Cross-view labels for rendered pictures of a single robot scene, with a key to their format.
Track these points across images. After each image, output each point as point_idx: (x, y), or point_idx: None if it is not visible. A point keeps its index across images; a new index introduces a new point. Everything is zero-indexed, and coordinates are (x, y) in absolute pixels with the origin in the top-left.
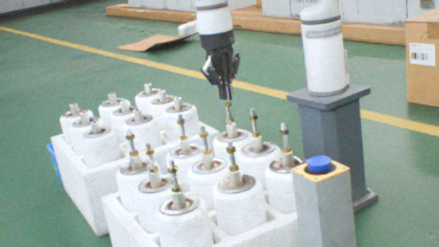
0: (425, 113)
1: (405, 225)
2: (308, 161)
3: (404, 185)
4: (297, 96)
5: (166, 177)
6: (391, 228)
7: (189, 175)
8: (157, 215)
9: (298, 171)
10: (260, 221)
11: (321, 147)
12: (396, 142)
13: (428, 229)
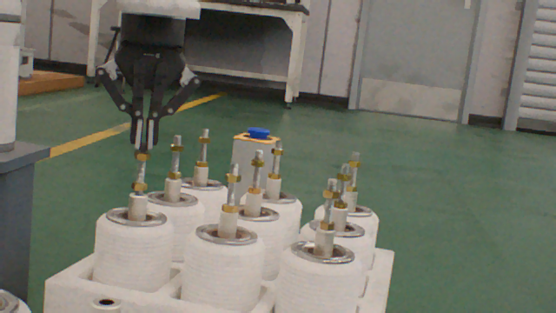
0: None
1: (29, 297)
2: (266, 130)
3: None
4: (12, 156)
5: (316, 225)
6: (41, 303)
7: (282, 224)
8: (376, 218)
9: (274, 141)
10: None
11: (28, 232)
12: None
13: (30, 286)
